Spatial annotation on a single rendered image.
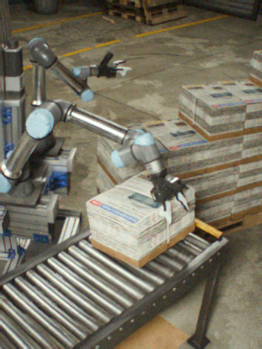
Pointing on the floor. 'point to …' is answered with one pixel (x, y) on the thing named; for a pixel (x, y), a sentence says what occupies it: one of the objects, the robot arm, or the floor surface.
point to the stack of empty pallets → (129, 8)
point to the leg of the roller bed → (207, 304)
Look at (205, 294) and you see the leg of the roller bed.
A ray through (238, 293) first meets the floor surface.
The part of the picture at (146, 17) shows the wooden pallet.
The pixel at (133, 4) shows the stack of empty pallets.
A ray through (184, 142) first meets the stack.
